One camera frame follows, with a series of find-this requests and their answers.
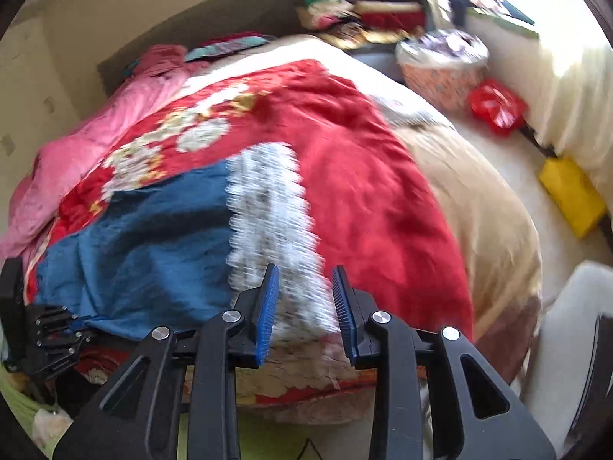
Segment blue denim pants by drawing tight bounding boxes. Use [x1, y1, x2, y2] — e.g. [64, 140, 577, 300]
[36, 143, 338, 343]

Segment pile of folded clothes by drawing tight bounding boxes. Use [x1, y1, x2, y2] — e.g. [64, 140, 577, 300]
[297, 0, 432, 51]

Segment red floral blanket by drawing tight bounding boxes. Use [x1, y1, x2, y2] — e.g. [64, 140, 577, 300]
[24, 60, 475, 408]

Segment dark grey headboard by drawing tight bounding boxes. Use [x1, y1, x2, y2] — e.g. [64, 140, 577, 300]
[98, 0, 307, 97]

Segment plastic-wrapped patterned basket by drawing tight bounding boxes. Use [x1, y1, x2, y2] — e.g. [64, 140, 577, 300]
[395, 29, 489, 113]

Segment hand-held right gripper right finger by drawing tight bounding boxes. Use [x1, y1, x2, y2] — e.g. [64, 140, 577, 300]
[331, 264, 556, 460]

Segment white curtain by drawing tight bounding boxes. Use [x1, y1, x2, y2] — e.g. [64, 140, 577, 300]
[527, 33, 613, 192]

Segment beige bed sheet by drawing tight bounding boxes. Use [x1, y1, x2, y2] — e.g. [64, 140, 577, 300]
[187, 33, 544, 425]

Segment white chair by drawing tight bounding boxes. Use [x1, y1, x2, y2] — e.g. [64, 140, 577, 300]
[522, 261, 613, 446]

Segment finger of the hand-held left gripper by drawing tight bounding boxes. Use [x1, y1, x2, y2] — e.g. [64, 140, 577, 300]
[26, 304, 80, 334]
[31, 330, 97, 381]

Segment yellow box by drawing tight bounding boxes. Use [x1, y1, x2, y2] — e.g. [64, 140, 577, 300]
[539, 156, 607, 239]

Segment striped pillow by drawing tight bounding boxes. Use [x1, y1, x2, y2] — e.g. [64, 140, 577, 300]
[184, 33, 275, 63]

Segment beige plush toy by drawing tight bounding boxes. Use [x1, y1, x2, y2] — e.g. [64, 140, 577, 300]
[33, 408, 74, 447]

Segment red plastic bag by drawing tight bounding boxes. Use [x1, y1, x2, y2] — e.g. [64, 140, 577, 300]
[468, 79, 528, 136]

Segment pink quilt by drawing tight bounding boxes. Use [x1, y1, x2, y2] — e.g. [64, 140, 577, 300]
[0, 44, 211, 260]

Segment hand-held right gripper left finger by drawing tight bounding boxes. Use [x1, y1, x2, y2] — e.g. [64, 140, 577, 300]
[52, 263, 281, 460]

